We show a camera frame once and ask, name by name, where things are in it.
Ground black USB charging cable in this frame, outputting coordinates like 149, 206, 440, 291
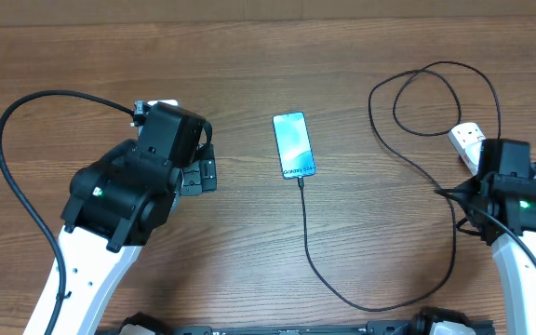
296, 60, 503, 313

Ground white power strip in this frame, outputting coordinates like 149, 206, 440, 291
448, 122, 486, 176

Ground Samsung Galaxy smartphone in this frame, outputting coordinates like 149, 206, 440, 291
273, 112, 316, 180

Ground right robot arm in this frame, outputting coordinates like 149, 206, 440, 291
458, 139, 536, 334

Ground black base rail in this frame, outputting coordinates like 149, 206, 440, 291
95, 306, 497, 335

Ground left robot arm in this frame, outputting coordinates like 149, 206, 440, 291
25, 100, 217, 334

